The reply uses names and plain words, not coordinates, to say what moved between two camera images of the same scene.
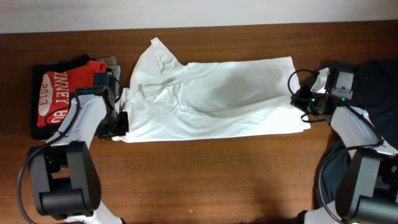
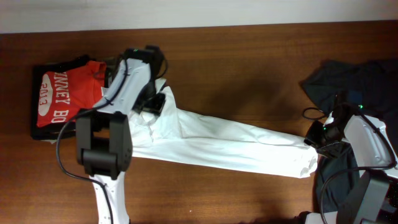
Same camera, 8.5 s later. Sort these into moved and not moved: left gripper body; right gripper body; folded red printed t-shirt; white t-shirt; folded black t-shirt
Moved: left gripper body; white t-shirt; right gripper body
Not moved: folded black t-shirt; folded red printed t-shirt
